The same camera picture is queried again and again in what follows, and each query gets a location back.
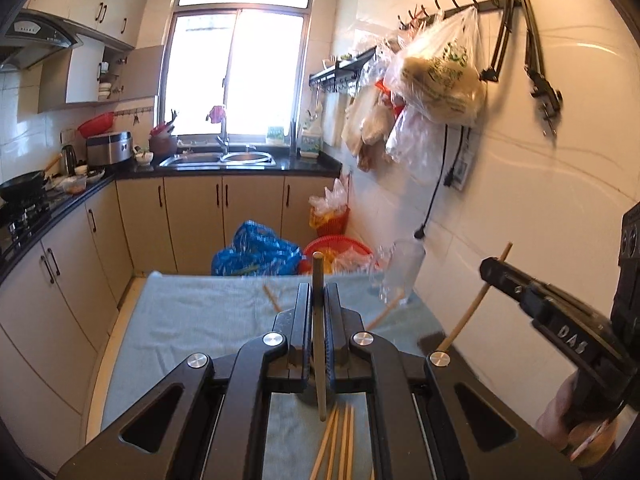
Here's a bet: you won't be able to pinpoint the blue plastic bag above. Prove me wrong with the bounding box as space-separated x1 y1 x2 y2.
211 220 305 277

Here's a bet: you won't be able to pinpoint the round red plastic basket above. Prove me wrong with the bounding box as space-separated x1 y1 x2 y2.
302 236 376 276

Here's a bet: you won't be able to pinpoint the orange waste basket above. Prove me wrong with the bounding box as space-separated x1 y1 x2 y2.
311 205 350 237

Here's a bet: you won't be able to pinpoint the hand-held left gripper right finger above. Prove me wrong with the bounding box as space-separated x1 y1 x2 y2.
324 282 583 480

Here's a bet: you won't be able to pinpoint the kitchen window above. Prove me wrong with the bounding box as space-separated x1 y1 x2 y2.
159 0 318 148

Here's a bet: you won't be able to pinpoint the stainless steel sink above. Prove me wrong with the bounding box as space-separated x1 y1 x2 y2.
159 151 277 168

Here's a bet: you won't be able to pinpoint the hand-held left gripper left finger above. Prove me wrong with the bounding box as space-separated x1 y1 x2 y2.
55 282 313 480

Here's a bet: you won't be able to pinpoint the dark red utensil pot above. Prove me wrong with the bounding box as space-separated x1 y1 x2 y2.
149 135 178 157

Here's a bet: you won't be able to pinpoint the open wall cabinet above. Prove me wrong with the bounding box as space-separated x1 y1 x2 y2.
39 40 166 113

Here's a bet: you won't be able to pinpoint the clear glass mug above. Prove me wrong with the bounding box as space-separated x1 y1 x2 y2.
370 239 427 306

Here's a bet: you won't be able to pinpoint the black smartphone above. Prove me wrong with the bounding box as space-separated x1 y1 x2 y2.
416 331 452 358

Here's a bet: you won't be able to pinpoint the silver rice cooker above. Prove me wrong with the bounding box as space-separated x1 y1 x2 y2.
86 131 133 167

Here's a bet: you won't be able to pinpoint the black power cable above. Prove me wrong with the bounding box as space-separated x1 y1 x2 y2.
414 125 473 240

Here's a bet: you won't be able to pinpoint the crumpled plastic bags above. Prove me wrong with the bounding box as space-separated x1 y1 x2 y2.
330 249 375 275

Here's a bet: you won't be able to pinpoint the kitchen utensils in pot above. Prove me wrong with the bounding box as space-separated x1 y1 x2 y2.
150 109 177 137

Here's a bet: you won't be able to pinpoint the gas stove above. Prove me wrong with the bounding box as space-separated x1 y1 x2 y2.
0 200 51 256

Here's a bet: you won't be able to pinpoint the beige base cabinets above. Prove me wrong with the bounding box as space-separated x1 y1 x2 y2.
0 175 343 466

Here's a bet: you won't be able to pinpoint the hanging clear plastic bags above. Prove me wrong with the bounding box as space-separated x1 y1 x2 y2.
342 35 446 186

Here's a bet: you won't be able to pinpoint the red colander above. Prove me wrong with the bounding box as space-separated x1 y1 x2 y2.
77 112 116 138

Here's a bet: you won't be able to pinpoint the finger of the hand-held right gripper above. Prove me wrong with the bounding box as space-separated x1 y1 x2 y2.
480 256 541 314

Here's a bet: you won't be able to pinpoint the black wall hook rail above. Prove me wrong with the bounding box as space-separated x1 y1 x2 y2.
397 0 511 28

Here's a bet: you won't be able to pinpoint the green printed plastic bag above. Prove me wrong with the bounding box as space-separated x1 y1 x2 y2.
385 7 488 128

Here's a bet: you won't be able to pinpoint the black wall shelf rack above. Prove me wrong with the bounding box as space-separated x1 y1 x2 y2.
309 45 378 96

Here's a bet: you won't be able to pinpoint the range hood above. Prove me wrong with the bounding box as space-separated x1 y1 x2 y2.
0 10 83 73

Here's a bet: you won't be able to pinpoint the black kitchen countertop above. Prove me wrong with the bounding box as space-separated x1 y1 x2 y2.
0 152 343 281

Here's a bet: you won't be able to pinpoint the grey-blue towel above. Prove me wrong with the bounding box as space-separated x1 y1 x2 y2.
100 271 446 480

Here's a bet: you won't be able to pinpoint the person's right hand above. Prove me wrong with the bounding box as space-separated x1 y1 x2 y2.
536 373 577 454

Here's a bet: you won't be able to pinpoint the dish soap bottle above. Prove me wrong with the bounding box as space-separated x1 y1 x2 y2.
300 122 323 158

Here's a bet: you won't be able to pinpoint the black wok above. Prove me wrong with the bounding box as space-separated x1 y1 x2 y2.
0 170 48 203

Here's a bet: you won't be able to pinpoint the hanging badge card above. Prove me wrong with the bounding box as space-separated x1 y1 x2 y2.
452 127 476 192

